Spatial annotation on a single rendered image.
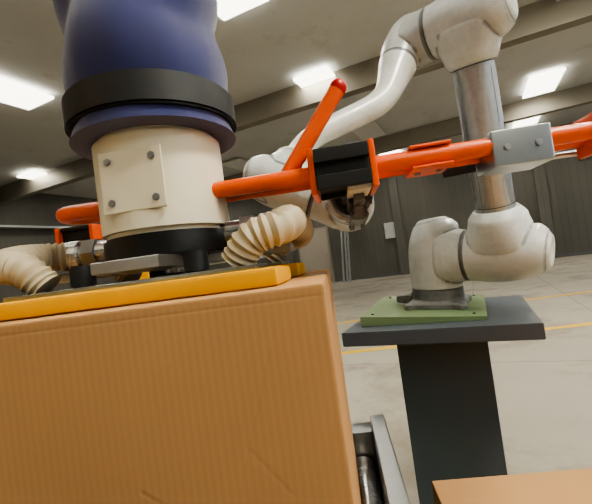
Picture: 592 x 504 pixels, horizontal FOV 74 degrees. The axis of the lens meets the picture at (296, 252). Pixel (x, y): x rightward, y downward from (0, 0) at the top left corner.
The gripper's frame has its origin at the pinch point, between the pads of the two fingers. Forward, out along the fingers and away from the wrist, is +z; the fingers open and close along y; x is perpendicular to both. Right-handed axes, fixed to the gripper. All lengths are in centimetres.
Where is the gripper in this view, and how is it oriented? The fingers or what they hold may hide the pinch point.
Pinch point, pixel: (356, 172)
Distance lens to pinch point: 54.3
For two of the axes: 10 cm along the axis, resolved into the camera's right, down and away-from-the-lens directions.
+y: 1.3, 9.9, -0.4
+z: -1.0, -0.3, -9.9
